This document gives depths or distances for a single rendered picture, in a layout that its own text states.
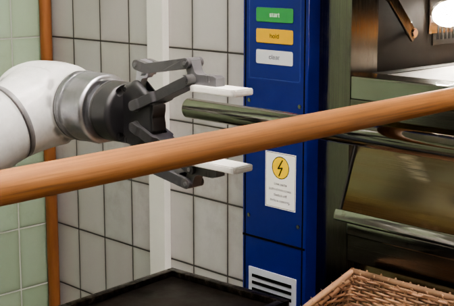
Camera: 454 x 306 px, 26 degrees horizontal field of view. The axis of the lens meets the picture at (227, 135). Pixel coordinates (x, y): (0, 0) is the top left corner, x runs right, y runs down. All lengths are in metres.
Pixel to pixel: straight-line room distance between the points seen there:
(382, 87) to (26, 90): 0.66
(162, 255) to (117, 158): 1.22
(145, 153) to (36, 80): 0.38
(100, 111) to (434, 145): 0.40
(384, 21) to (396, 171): 0.28
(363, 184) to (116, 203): 0.71
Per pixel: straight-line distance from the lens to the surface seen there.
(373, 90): 1.68
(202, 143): 0.97
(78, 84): 1.24
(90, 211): 2.31
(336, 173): 1.75
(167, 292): 1.82
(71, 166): 0.87
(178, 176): 1.14
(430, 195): 1.64
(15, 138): 1.24
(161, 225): 2.09
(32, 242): 2.42
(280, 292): 1.85
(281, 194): 1.81
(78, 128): 1.23
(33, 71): 1.29
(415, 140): 1.18
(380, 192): 1.69
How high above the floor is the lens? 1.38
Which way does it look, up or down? 10 degrees down
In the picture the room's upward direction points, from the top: straight up
